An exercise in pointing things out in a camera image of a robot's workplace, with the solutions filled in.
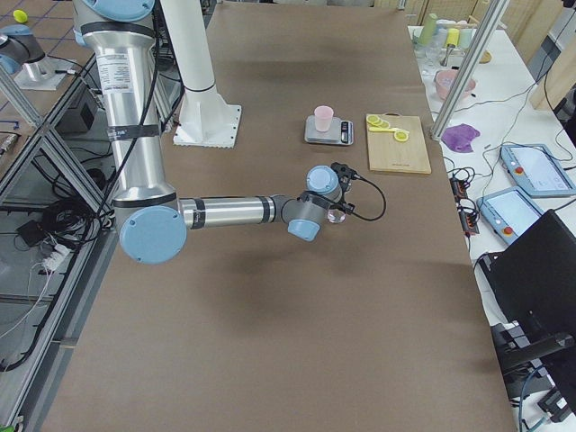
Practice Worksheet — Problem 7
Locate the yellow plastic knife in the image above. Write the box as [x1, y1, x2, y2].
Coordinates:
[368, 126, 410, 135]

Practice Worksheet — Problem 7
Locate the black monitor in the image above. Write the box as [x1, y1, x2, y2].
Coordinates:
[481, 210, 575, 384]

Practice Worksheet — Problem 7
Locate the yellow cup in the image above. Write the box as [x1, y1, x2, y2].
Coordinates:
[445, 28, 460, 48]

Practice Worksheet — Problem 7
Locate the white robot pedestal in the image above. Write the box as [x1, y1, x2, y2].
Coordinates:
[161, 0, 242, 149]

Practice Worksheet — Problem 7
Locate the aluminium frame post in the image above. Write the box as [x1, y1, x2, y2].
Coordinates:
[430, 0, 509, 141]

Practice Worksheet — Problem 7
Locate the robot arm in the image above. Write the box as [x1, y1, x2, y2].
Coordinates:
[74, 1, 356, 265]

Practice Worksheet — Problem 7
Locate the pink bowl with ice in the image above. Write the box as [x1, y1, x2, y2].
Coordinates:
[434, 69, 476, 101]

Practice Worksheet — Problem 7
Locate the blue teach pendant far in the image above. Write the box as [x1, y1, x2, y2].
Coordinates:
[500, 144, 575, 198]

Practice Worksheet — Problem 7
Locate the grey kitchen scale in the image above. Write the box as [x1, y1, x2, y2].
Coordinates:
[304, 115, 355, 146]

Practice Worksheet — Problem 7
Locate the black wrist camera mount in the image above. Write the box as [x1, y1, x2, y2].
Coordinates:
[330, 162, 361, 196]

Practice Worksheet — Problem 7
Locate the clear glass sauce bottle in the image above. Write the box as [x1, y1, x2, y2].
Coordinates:
[327, 208, 347, 224]

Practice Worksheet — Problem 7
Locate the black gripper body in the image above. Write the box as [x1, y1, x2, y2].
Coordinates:
[326, 191, 354, 215]

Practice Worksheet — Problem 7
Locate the pink plastic cup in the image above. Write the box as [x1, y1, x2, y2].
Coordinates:
[314, 105, 334, 132]

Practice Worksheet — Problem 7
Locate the blue teach pendant near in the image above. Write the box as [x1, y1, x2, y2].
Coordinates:
[476, 186, 544, 245]

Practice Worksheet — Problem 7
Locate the wooden cutting board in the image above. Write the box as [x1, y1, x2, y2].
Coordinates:
[365, 114, 431, 175]

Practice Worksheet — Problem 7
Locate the purple cloth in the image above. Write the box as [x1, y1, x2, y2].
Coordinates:
[441, 123, 481, 153]

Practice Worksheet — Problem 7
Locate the blue teach pendant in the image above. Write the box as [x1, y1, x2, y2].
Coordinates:
[500, 144, 575, 198]
[476, 186, 544, 245]

